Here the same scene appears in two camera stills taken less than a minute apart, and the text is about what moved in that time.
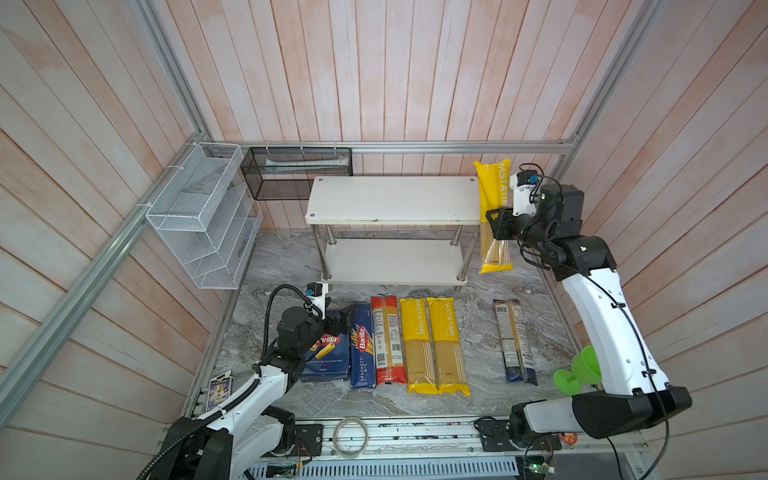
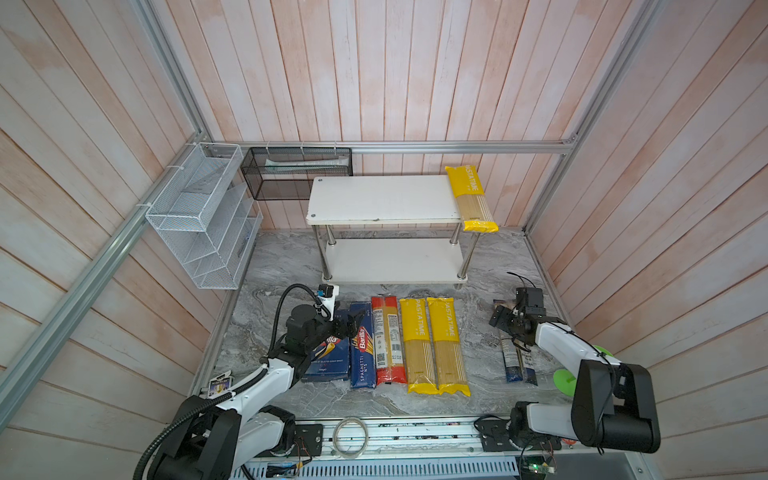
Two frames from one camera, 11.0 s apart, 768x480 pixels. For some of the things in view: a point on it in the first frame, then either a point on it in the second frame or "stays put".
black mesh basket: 278,173 stays put
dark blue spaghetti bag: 517,354 stays put
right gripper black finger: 502,226 → 500,317
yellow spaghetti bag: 495,193 → 473,206
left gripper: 344,327 stays put
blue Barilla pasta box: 328,357 stays put
